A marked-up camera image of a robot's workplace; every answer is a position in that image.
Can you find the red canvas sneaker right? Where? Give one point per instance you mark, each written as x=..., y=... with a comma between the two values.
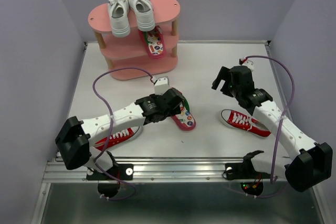
x=239, y=121

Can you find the white sneaker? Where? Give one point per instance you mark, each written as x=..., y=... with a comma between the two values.
x=144, y=13
x=118, y=14

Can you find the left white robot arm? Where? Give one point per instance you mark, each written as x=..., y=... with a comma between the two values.
x=76, y=139

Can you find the aluminium front rail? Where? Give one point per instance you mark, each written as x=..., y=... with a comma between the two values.
x=150, y=170

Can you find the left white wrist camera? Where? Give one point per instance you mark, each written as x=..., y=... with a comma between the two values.
x=161, y=85

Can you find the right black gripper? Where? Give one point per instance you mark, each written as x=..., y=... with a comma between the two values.
x=224, y=74

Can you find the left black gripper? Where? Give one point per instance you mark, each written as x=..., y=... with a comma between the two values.
x=176, y=110

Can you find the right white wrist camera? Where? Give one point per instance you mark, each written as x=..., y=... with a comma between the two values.
x=247, y=63

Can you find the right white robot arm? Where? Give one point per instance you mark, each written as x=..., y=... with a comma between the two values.
x=308, y=162

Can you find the pink patterned flip-flop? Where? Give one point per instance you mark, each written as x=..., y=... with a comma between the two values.
x=153, y=43
x=184, y=121

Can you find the red canvas sneaker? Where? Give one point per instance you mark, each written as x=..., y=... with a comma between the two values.
x=239, y=121
x=123, y=136

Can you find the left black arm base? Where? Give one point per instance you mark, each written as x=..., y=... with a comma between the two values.
x=113, y=178

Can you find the red canvas sneaker left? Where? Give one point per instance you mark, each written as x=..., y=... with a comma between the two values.
x=123, y=136

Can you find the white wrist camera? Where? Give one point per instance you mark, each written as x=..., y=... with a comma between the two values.
x=247, y=63
x=161, y=85

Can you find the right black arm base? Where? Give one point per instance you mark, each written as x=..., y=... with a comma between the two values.
x=246, y=170

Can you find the pink three-tier shoe shelf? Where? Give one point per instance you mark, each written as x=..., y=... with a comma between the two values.
x=130, y=51

